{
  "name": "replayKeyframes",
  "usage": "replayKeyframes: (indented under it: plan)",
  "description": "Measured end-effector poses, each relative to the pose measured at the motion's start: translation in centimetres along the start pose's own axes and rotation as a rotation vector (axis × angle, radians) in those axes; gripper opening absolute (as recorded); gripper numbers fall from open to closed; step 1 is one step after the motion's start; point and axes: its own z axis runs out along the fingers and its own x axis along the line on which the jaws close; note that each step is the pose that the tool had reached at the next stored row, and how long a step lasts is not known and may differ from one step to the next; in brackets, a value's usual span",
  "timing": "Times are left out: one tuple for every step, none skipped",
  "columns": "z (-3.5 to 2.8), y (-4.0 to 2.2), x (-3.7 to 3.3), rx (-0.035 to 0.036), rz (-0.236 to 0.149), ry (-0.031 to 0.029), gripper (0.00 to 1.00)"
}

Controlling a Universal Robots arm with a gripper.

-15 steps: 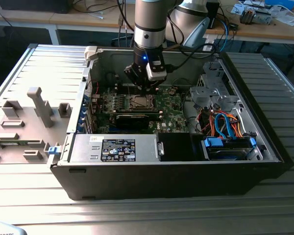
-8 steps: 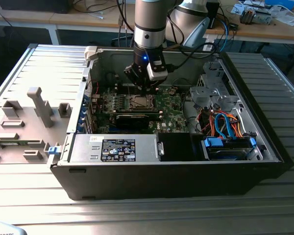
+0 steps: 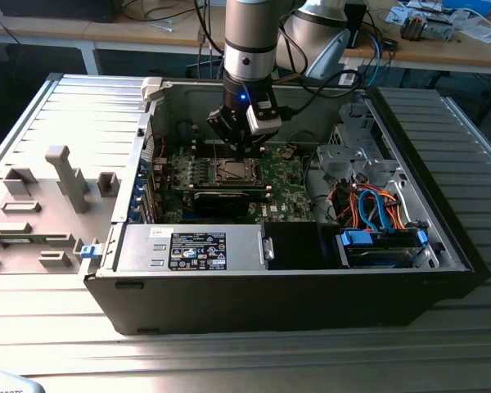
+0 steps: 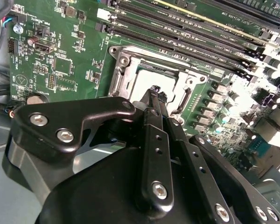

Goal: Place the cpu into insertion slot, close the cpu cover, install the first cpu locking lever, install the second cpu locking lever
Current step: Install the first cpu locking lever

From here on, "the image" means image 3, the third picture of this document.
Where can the pale grey device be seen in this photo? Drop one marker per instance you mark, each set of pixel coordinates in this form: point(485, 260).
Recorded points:
point(8, 385)

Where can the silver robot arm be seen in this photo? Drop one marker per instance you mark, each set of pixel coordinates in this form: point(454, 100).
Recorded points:
point(249, 24)

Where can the grey metal device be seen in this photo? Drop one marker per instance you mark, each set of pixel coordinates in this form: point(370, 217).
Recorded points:
point(438, 29)

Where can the black graphics card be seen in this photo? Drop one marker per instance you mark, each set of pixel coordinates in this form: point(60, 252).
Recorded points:
point(221, 203)

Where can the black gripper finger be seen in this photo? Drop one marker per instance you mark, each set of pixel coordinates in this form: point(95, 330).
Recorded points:
point(221, 120)
point(257, 143)

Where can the black PC case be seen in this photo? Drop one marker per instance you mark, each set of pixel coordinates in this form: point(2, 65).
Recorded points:
point(229, 303)

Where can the green RAM stick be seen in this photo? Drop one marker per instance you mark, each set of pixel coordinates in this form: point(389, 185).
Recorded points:
point(39, 239)

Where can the black monitor stand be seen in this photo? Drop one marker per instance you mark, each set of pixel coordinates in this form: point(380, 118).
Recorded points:
point(358, 24)

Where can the black heat sink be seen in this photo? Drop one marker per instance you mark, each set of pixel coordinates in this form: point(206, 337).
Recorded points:
point(412, 28)

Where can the green motherboard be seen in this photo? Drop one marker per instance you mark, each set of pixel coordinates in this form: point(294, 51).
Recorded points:
point(286, 192)

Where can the grey power supply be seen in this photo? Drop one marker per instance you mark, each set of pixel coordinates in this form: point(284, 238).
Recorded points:
point(139, 249)

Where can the hard disk in blue carrier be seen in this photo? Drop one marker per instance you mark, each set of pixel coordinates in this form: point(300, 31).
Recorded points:
point(376, 256)

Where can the metal drive cage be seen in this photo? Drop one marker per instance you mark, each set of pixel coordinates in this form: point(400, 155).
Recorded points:
point(354, 154)

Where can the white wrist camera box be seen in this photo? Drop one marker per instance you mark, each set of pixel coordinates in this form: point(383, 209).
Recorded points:
point(259, 125)

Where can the blue box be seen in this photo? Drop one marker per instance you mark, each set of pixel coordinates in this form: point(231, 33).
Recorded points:
point(470, 6)

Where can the blue case latch clip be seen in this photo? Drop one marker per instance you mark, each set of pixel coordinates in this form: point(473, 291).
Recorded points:
point(91, 251)

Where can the blue card retention latch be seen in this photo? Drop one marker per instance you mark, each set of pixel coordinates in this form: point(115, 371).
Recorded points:
point(138, 196)

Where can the black plastic shroud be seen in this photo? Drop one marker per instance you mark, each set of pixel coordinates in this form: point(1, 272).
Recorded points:
point(294, 245)

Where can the grey parts rack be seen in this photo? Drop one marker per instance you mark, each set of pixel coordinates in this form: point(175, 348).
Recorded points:
point(41, 192)

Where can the pale slanted panel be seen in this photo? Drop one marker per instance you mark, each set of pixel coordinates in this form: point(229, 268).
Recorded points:
point(335, 57)

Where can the wooden desk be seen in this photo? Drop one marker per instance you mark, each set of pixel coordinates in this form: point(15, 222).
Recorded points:
point(433, 53)
point(45, 30)

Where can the metal locking lever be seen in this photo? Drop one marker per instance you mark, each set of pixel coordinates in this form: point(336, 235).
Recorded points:
point(215, 151)

